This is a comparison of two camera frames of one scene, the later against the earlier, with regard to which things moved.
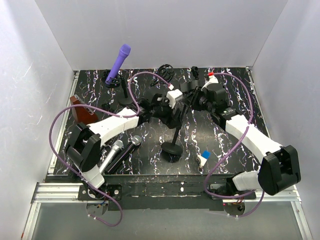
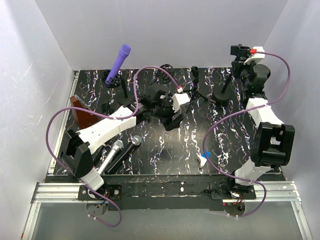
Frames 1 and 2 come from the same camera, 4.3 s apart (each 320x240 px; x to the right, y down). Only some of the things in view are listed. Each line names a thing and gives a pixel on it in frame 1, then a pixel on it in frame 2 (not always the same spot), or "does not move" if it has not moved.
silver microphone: x=118 y=146 does not move
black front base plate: x=165 y=192 does not move
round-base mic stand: x=171 y=147 to x=238 y=51
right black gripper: x=191 y=100 to x=238 y=66
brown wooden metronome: x=84 y=115 does not move
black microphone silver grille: x=122 y=153 does not move
